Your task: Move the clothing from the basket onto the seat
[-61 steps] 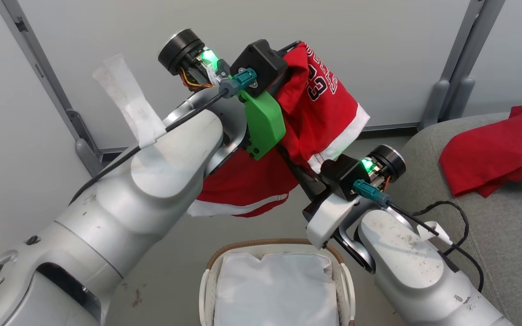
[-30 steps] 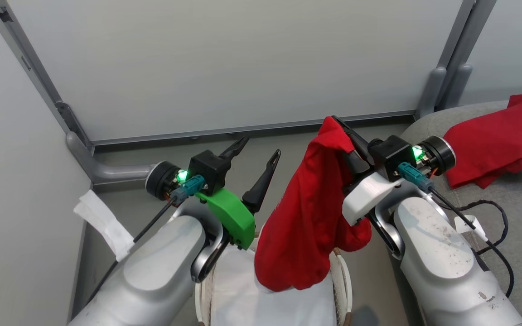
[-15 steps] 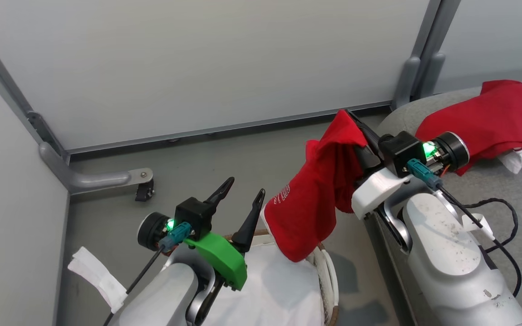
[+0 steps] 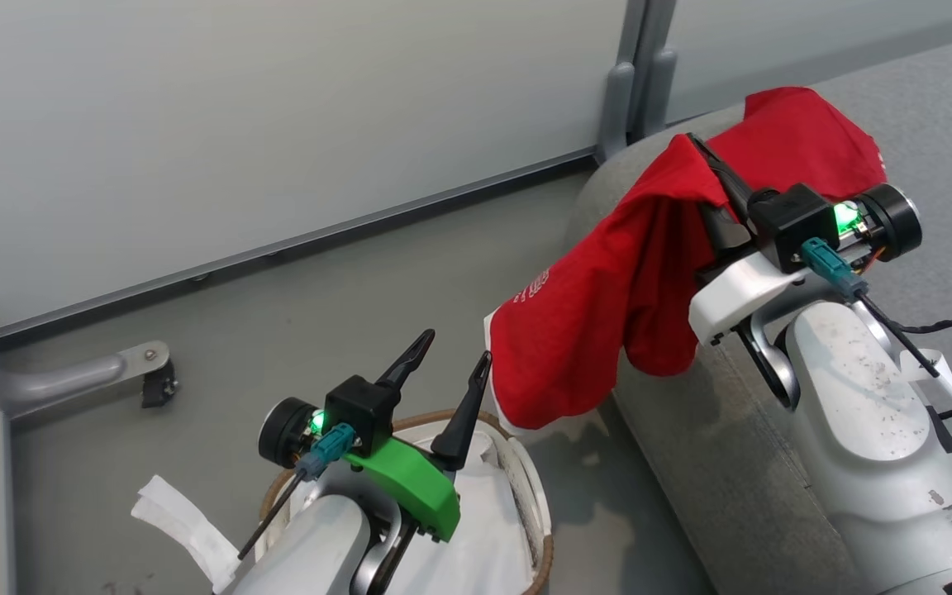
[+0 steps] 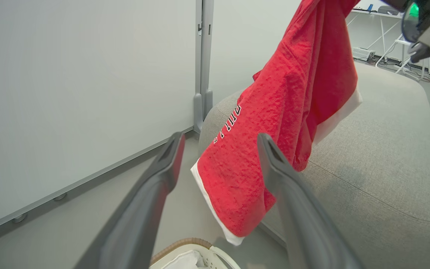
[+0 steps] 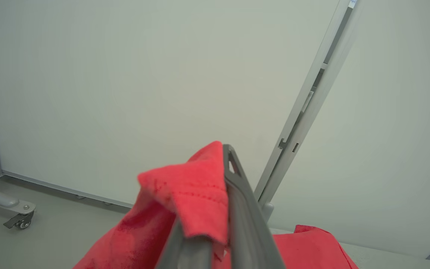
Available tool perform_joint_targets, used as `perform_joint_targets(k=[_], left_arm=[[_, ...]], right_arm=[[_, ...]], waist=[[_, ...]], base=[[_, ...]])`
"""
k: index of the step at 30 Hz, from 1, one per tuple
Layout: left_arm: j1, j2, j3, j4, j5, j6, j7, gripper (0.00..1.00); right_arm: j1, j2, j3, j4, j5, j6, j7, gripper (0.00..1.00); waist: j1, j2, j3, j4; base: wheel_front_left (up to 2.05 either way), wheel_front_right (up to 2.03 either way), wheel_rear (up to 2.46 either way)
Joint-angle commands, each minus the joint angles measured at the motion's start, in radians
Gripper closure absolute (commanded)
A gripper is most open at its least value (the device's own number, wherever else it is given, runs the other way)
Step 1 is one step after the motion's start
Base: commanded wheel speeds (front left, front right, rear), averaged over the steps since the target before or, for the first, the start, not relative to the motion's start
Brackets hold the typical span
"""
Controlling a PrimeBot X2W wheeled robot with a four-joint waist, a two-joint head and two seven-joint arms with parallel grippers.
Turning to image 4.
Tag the grey metal partition foot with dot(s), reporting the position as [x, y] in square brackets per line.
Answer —
[71, 376]

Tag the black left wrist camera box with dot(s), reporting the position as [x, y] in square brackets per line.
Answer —
[360, 409]

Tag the wicker laundry basket white rim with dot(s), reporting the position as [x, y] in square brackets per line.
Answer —
[530, 496]

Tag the black caster wheel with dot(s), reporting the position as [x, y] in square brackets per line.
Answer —
[159, 387]

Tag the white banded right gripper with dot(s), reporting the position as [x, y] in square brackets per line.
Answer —
[736, 293]

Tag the red t-shirt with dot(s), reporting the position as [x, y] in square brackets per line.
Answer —
[600, 314]

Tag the grey double partition post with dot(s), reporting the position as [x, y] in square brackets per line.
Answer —
[637, 74]

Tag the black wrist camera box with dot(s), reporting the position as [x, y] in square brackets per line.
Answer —
[360, 409]
[790, 223]

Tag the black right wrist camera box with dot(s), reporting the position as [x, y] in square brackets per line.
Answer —
[790, 223]

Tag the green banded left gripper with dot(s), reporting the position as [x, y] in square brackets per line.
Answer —
[418, 487]

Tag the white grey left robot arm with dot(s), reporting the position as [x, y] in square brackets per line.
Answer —
[311, 545]

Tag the grey partition bottom rail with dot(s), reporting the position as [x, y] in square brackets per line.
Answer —
[294, 241]

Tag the grey fabric sofa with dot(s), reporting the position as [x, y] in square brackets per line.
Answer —
[716, 446]

